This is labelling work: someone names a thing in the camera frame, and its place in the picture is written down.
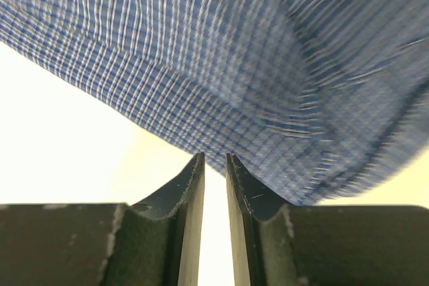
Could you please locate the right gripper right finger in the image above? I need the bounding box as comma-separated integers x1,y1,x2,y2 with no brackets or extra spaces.
226,154,428,286

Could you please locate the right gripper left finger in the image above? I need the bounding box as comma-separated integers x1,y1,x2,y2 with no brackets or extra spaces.
1,153,205,286

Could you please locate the blue checkered long sleeve shirt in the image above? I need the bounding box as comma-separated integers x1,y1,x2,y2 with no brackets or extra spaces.
1,0,428,205

